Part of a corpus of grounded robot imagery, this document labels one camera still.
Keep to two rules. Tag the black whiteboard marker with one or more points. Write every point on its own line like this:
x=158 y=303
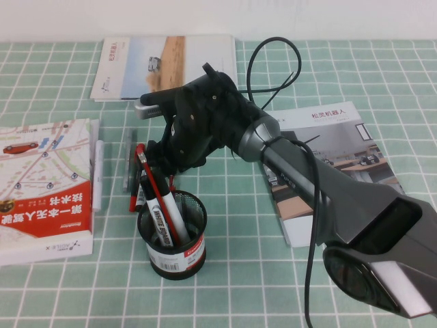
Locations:
x=155 y=212

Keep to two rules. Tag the thin red pencil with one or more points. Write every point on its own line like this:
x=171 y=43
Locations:
x=150 y=177

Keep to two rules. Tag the grey pen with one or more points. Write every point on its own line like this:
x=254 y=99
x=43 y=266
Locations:
x=127 y=160

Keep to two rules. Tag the black marker with white label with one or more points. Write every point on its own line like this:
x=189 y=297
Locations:
x=139 y=196

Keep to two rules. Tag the red white map cover book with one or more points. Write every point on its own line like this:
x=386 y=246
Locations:
x=44 y=205

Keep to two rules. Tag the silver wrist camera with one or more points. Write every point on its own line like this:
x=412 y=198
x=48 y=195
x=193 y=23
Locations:
x=147 y=111

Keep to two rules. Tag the white pen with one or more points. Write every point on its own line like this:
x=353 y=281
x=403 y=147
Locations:
x=98 y=177

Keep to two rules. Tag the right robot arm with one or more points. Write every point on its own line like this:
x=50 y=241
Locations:
x=341 y=191

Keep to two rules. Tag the slim red pen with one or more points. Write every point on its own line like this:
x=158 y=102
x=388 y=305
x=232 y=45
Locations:
x=132 y=201

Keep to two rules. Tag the black mesh pen holder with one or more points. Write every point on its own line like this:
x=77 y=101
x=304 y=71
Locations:
x=170 y=270

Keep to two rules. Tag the brochure with desert photo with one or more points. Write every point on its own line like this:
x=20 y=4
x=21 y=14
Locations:
x=153 y=61

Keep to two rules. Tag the brochure with classroom robots photo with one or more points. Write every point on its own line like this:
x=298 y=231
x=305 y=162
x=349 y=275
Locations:
x=341 y=116

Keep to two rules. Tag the white paper booklet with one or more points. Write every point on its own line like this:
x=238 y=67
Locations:
x=95 y=130

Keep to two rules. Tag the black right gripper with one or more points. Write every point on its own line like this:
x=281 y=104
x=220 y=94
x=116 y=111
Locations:
x=194 y=123

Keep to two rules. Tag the green checkered tablecloth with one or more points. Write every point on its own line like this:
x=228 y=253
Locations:
x=239 y=290

